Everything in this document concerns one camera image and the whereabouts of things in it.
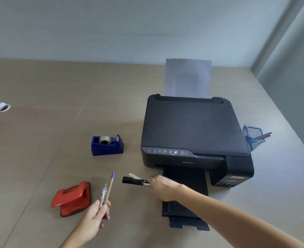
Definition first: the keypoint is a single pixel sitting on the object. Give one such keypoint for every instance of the person's left thumb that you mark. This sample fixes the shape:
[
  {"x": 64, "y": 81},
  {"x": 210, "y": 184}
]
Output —
[{"x": 100, "y": 209}]

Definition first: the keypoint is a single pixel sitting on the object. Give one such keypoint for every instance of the person's right fingers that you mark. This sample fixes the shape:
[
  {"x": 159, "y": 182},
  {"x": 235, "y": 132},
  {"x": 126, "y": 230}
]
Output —
[{"x": 154, "y": 182}]

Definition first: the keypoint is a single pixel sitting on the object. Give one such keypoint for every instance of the person's left hand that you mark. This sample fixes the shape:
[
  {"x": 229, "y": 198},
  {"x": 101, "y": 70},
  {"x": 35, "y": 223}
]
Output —
[{"x": 91, "y": 221}]

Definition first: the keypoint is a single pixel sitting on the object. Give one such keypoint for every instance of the person's left forearm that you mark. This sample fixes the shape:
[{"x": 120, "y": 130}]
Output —
[{"x": 70, "y": 240}]

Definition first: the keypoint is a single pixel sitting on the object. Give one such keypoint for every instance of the white marker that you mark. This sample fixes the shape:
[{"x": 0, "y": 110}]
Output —
[{"x": 133, "y": 176}]

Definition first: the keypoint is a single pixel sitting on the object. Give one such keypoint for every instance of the person's right hand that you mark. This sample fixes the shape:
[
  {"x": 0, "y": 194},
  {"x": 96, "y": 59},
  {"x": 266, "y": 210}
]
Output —
[{"x": 164, "y": 187}]

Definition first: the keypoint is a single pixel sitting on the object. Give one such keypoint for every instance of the red hole punch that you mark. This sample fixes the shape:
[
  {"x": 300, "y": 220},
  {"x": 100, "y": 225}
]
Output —
[{"x": 71, "y": 198}]

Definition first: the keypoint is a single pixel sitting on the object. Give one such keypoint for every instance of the white paper sheet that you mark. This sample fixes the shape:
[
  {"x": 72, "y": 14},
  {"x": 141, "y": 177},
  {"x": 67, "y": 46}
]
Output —
[{"x": 187, "y": 78}]

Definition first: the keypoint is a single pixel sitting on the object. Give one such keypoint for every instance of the clear blue pen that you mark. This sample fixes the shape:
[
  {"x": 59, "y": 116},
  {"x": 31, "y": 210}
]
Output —
[{"x": 102, "y": 201}]

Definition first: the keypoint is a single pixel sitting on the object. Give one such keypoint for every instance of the black marker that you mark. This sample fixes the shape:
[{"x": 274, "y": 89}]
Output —
[{"x": 135, "y": 181}]

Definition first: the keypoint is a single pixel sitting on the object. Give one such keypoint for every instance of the blue tape dispenser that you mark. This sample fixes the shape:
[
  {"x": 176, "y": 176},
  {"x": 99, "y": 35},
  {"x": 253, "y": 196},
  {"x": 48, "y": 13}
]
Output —
[{"x": 106, "y": 147}]

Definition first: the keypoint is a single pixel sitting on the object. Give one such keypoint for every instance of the red pen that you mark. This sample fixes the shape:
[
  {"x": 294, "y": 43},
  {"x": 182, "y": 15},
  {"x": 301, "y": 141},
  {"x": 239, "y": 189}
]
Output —
[{"x": 263, "y": 136}]

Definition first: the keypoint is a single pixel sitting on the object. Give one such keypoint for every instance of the black inkjet printer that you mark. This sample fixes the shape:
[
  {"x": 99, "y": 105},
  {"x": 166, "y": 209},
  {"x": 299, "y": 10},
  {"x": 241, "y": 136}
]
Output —
[{"x": 193, "y": 142}]

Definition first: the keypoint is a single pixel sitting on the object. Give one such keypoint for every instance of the blue mesh pen holder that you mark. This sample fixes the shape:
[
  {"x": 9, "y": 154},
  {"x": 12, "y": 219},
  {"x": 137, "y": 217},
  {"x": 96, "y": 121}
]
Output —
[{"x": 254, "y": 138}]

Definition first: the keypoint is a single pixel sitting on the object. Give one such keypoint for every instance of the clear tape roll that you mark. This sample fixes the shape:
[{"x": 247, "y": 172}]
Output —
[{"x": 105, "y": 139}]

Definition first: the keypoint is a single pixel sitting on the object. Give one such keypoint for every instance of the person's right forearm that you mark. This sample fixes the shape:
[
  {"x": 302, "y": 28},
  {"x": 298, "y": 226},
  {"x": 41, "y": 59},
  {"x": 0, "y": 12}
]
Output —
[{"x": 234, "y": 216}]

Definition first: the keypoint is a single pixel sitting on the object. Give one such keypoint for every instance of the blue capped tan pen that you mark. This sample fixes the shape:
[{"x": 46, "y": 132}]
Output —
[{"x": 109, "y": 188}]

